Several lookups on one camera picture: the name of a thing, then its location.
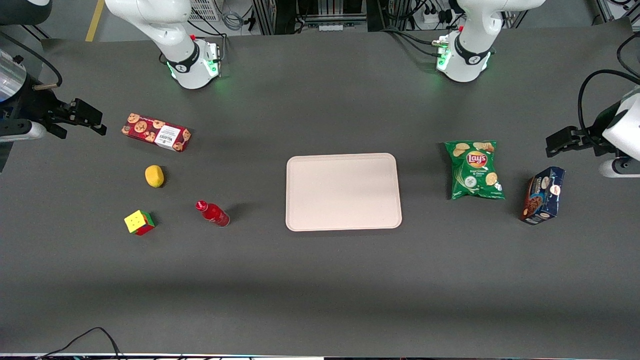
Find red coke bottle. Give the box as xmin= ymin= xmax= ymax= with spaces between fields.
xmin=195 ymin=200 xmax=231 ymax=228

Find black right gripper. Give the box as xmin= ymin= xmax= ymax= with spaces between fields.
xmin=9 ymin=84 xmax=108 ymax=137

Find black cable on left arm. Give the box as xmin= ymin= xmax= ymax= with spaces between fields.
xmin=578 ymin=69 xmax=640 ymax=143

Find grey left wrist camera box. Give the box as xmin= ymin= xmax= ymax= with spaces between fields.
xmin=599 ymin=157 xmax=640 ymax=179

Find aluminium frame rack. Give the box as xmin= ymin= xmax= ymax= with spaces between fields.
xmin=252 ymin=0 xmax=369 ymax=36

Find yellow lemon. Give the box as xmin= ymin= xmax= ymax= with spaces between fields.
xmin=144 ymin=164 xmax=166 ymax=189

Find beige plastic tray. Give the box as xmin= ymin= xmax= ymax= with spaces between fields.
xmin=285 ymin=153 xmax=403 ymax=232

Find white power strip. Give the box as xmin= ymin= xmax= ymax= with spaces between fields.
xmin=421 ymin=7 xmax=454 ymax=27

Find white vented box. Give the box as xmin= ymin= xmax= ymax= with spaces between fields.
xmin=188 ymin=0 xmax=221 ymax=22

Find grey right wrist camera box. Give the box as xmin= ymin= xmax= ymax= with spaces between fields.
xmin=0 ymin=120 xmax=48 ymax=144

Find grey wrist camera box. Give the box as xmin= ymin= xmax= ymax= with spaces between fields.
xmin=0 ymin=120 xmax=48 ymax=144
xmin=599 ymin=157 xmax=640 ymax=179

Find multicolour puzzle cube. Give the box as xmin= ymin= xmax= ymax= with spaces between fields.
xmin=123 ymin=209 xmax=157 ymax=237

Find green Lay's chips bag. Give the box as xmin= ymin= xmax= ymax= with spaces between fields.
xmin=444 ymin=140 xmax=506 ymax=201

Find grey coiled cable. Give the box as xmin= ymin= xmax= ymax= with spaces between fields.
xmin=221 ymin=6 xmax=247 ymax=32

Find black cable at table edge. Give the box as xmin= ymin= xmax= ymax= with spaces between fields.
xmin=35 ymin=327 xmax=125 ymax=360

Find red chocolate chip cookie box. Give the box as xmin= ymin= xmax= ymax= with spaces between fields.
xmin=121 ymin=113 xmax=192 ymax=153

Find black cable loop beside table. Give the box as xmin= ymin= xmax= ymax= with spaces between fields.
xmin=616 ymin=32 xmax=640 ymax=80

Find dark blue cookie box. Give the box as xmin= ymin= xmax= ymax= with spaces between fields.
xmin=519 ymin=166 xmax=567 ymax=226

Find black cables at arm base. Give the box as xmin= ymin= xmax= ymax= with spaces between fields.
xmin=382 ymin=26 xmax=443 ymax=58

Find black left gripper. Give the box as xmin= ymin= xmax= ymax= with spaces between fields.
xmin=545 ymin=125 xmax=615 ymax=159

